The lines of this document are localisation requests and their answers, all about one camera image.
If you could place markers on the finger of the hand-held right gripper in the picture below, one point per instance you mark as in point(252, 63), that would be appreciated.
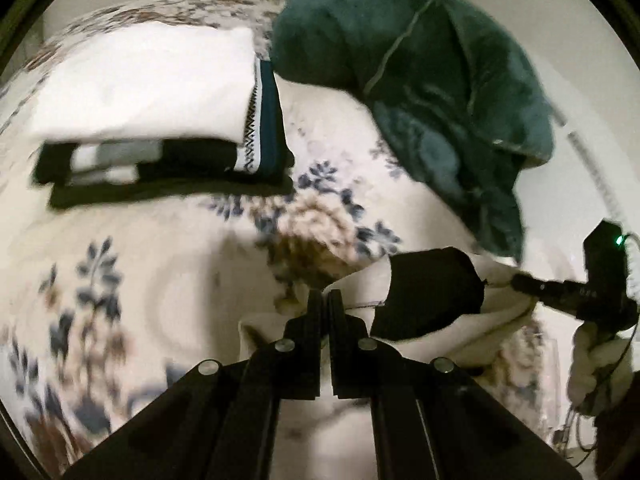
point(545, 289)

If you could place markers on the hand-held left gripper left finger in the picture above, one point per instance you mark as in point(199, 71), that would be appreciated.
point(314, 310)

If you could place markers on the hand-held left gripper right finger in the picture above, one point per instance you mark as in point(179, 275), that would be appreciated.
point(335, 312)

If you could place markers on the white and black small garment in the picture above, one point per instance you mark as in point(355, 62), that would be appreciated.
point(430, 292)

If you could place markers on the person's right forearm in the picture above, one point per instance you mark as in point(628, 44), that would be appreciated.
point(622, 435)

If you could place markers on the stack of folded clothes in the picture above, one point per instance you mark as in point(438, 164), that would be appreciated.
point(145, 85)

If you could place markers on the person's right hand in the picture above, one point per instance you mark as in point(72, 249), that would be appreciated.
point(595, 370)

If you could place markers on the floral bed sheet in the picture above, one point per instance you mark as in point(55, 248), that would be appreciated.
point(165, 285)

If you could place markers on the black and white folded garment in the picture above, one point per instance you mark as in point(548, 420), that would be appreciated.
point(150, 157)

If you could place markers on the dark green fleece blanket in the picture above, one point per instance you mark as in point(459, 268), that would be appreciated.
point(430, 85)

